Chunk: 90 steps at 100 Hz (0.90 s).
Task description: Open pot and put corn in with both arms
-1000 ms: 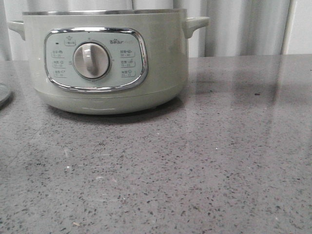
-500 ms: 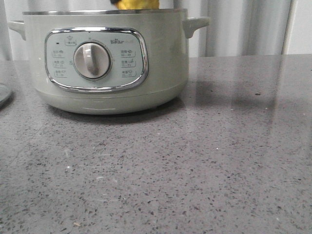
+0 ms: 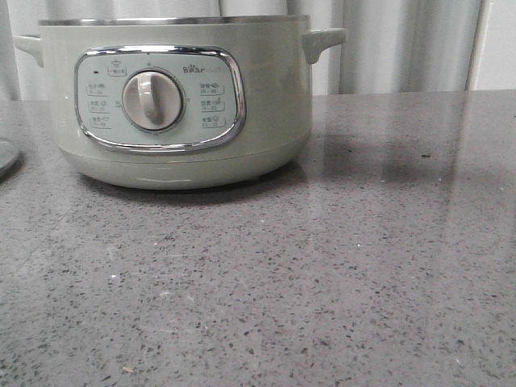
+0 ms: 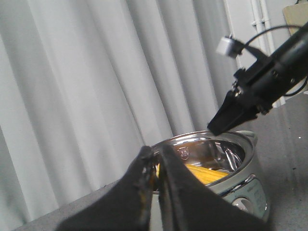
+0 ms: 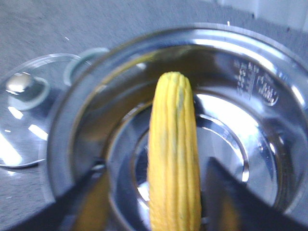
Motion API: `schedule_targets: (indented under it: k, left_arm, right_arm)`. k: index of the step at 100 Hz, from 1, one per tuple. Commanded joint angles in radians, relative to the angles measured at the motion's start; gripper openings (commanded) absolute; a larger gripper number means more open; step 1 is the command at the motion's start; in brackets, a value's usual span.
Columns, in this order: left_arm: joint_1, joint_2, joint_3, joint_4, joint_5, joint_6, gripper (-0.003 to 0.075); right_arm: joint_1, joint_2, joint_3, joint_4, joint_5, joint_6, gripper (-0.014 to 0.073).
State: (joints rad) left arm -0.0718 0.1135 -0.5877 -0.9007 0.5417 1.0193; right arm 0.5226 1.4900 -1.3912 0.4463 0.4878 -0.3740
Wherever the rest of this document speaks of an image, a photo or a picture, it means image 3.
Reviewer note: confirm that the grey white curtain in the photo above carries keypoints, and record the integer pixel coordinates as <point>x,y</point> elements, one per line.
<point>392,46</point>

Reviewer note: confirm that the glass pot lid steel rim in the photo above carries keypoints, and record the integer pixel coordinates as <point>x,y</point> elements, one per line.
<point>9,155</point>

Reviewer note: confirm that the pale green electric cooking pot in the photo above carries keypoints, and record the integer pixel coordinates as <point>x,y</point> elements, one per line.
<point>179,103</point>

